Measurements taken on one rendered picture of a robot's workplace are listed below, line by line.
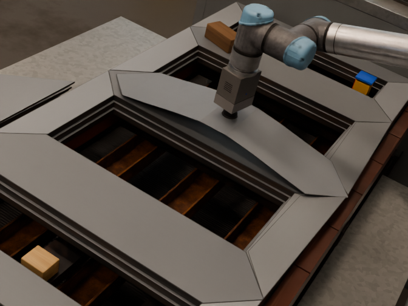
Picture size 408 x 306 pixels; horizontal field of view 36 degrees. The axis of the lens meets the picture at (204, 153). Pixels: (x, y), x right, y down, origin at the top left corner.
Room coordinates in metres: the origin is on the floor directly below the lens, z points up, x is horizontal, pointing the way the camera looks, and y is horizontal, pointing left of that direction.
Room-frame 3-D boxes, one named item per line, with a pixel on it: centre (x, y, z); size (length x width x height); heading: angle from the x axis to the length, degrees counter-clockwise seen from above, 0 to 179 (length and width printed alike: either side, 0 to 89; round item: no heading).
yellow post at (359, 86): (1.90, -0.45, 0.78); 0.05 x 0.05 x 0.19; 68
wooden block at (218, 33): (1.90, 0.03, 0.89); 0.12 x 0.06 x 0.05; 50
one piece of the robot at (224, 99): (1.41, -0.03, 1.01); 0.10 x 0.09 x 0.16; 56
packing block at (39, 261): (0.86, 0.27, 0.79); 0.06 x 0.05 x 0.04; 68
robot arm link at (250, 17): (1.40, -0.04, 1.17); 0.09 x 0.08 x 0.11; 64
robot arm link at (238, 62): (1.41, -0.04, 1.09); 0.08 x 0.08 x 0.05
